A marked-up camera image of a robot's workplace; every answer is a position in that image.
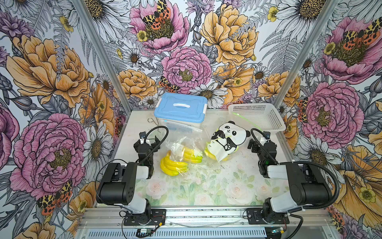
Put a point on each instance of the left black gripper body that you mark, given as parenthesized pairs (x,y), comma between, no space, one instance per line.
(151,161)

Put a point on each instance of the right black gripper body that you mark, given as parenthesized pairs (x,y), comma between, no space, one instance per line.
(256,149)

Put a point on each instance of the clear zip-top bag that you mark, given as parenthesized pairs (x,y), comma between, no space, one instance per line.
(181,136)

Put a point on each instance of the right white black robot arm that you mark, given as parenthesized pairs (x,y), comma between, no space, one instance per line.
(307,187)

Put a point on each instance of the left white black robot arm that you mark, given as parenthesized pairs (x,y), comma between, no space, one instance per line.
(117,186)

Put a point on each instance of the yellow banana bunch small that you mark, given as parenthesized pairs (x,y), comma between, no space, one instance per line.
(192,155)

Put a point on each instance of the white plastic basket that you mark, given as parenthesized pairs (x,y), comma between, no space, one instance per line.
(263,116)

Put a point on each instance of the blue lid storage box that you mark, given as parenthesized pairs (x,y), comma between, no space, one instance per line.
(187,110)

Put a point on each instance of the small green circuit board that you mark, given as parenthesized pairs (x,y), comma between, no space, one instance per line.
(142,233)

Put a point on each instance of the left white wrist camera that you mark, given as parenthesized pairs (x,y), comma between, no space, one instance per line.
(143,138)

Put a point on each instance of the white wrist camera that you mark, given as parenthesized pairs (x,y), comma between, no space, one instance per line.
(143,138)
(265,137)

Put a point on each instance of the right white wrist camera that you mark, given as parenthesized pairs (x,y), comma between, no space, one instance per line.
(265,137)

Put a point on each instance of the metal wire clip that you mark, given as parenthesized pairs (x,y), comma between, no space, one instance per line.
(154,121)

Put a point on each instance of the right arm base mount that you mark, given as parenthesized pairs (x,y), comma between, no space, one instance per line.
(256,216)

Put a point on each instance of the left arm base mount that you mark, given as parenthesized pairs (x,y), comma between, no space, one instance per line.
(153,217)

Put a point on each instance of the aluminium front rail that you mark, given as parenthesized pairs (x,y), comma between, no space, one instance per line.
(203,222)

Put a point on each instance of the left aluminium corner post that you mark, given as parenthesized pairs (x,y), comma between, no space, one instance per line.
(95,38)

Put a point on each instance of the aluminium corner post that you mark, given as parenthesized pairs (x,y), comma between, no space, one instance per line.
(320,24)
(95,38)

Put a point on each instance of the right aluminium corner post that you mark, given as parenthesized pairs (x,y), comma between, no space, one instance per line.
(320,24)

